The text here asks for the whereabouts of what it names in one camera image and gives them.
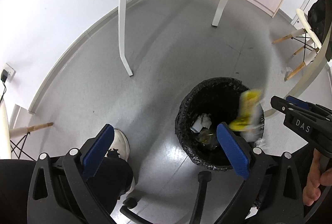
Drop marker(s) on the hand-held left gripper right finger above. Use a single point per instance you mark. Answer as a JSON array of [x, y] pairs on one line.
[[232, 151]]

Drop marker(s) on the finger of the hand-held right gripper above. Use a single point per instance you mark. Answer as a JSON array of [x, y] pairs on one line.
[[285, 107], [297, 101]]

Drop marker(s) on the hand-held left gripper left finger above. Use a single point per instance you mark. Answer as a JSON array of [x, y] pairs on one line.
[[99, 150]]

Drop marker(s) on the yellow white snack packet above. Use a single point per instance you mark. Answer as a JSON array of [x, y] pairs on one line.
[[246, 107]]

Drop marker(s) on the white tissue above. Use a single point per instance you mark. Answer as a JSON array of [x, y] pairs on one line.
[[205, 120]]

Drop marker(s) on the trash bin with black bag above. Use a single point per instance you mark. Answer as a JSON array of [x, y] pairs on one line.
[[186, 109]]

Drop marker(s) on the person's right hand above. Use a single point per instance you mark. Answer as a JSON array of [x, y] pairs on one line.
[[312, 190]]

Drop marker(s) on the person's left white shoe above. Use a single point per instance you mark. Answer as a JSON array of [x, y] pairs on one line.
[[120, 143]]

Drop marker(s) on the clear plastic scrap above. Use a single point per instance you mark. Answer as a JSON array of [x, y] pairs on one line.
[[289, 72]]

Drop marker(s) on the black office chair base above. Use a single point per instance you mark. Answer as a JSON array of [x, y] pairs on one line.
[[203, 182]]

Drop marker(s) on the cream chair with wooden legs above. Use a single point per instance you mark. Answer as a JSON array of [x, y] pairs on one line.
[[5, 130], [308, 29]]

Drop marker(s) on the black power adapter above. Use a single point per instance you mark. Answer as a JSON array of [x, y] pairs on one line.
[[4, 75]]

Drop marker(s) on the white wall socket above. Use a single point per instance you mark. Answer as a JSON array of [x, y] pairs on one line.
[[9, 69]]

